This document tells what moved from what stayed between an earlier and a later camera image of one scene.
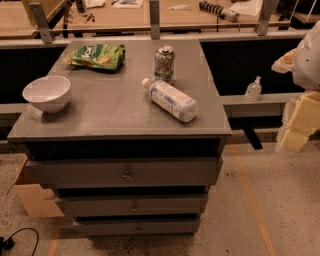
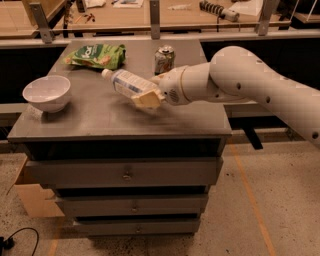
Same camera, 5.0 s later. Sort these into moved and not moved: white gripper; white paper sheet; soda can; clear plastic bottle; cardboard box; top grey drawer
Moved: white gripper; clear plastic bottle
Not moved: top grey drawer; white paper sheet; soda can; cardboard box
